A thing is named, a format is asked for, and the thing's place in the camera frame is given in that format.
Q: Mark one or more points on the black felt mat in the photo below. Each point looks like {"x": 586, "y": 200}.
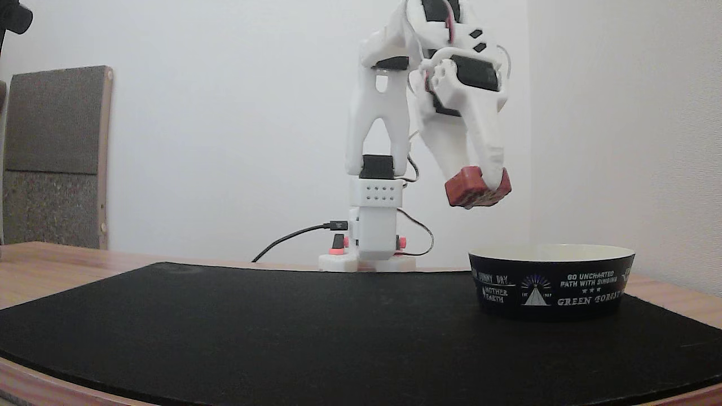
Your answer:
{"x": 282, "y": 332}

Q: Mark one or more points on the red toy block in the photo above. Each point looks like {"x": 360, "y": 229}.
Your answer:
{"x": 471, "y": 189}

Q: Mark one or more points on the black camera device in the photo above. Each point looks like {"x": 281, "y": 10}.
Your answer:
{"x": 14, "y": 17}

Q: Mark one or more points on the black pink table clamp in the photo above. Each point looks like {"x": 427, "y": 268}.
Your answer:
{"x": 401, "y": 242}
{"x": 338, "y": 243}

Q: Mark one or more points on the grey board with wooden edge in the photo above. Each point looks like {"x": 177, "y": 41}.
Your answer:
{"x": 53, "y": 152}

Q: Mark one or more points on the black printed bowl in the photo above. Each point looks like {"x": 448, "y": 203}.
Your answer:
{"x": 550, "y": 287}

